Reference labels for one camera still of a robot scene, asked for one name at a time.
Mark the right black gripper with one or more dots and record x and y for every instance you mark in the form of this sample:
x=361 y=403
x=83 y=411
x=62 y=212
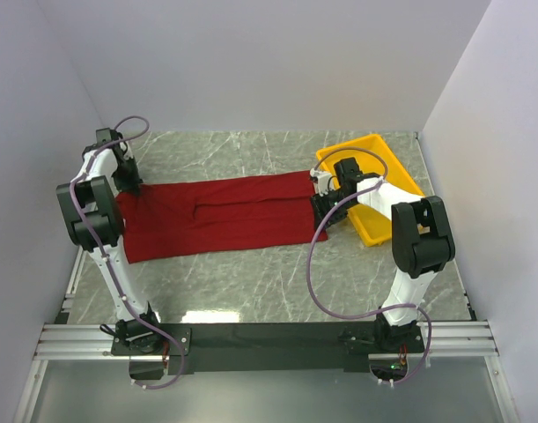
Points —
x=319 y=204

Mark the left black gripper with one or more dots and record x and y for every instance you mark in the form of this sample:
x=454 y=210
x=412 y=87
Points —
x=131 y=185

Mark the red t shirt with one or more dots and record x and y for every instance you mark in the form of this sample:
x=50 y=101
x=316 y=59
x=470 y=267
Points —
x=188 y=218

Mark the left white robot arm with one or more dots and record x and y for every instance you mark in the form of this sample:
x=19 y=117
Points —
x=94 y=223

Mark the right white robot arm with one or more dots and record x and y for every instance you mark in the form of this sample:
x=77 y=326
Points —
x=422 y=241

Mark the yellow plastic tray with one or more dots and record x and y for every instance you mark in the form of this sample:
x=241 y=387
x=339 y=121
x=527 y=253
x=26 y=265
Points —
x=372 y=226

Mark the black base crossbar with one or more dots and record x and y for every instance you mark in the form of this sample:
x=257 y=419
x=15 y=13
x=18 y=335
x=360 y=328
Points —
x=219 y=347

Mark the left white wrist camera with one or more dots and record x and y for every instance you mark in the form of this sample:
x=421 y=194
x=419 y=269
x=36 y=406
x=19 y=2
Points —
x=127 y=153

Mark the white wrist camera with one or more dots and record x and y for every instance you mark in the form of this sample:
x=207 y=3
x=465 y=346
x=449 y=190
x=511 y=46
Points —
x=323 y=181
x=127 y=153

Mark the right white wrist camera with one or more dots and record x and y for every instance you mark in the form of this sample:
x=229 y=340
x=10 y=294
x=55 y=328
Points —
x=323 y=181

